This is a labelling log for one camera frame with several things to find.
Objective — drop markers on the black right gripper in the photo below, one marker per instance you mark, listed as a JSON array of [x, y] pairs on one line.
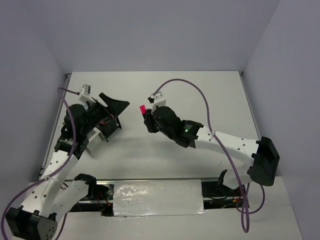
[[148, 121]]

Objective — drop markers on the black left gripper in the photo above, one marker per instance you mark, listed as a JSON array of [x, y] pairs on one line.
[[116, 106]]

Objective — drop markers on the pink highlighter marker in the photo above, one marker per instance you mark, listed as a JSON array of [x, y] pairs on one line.
[[143, 109]]

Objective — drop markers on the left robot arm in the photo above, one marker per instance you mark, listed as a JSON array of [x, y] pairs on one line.
[[37, 217]]

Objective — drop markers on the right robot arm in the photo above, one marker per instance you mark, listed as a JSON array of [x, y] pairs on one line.
[[251, 160]]

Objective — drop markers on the black slotted organizer box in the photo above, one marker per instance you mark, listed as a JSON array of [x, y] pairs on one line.
[[107, 131]]

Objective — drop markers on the white slotted organizer box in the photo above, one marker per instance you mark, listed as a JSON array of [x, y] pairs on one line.
[[95, 138]]

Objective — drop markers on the silver taped front panel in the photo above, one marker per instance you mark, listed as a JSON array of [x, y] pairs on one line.
[[158, 198]]

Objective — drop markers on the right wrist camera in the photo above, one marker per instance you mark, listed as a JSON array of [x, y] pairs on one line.
[[157, 100]]

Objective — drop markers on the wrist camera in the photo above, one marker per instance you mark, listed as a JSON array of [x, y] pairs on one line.
[[85, 94], [157, 100]]

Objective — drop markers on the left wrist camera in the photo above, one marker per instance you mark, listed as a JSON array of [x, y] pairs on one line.
[[85, 94]]

